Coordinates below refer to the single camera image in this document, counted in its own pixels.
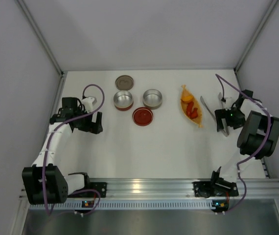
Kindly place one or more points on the red-banded steel container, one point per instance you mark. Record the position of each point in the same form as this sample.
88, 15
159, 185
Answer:
123, 100

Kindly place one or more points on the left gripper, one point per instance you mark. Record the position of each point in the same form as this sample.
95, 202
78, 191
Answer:
92, 126

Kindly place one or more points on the woven bamboo boat tray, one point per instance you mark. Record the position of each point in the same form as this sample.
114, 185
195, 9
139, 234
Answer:
197, 121

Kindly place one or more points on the right frame post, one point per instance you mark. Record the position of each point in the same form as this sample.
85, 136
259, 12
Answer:
256, 34

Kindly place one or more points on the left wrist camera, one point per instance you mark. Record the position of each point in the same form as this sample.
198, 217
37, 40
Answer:
89, 103

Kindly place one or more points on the left frame post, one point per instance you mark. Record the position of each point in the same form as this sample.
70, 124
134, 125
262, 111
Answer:
34, 26

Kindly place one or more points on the orange food piece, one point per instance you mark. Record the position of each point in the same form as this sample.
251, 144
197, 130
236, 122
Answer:
187, 99

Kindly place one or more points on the brown-banded steel container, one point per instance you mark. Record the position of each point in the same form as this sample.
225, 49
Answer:
152, 98

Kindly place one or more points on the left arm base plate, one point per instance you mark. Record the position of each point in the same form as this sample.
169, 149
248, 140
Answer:
89, 190

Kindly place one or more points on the brown round lid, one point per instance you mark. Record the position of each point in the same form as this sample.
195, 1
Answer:
124, 83

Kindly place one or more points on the red octopus sausage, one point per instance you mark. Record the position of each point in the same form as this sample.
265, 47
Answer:
194, 114

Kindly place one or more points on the red round lid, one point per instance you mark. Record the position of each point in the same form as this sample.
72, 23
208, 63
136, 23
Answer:
142, 116

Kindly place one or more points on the slotted cable duct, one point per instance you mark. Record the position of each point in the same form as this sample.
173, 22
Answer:
189, 204

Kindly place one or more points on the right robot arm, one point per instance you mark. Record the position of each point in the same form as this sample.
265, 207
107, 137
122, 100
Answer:
258, 137

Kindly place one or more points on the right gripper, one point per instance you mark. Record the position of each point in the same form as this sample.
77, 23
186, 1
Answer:
222, 117

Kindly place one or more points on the frame post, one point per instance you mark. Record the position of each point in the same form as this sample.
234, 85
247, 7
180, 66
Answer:
256, 34
34, 26

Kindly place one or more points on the red sausage piece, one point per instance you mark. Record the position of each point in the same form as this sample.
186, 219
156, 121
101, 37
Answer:
189, 108

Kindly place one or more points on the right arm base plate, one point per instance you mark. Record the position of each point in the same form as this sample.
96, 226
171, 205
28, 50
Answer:
207, 189

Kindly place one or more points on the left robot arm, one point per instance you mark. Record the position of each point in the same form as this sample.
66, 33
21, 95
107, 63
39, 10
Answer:
44, 182

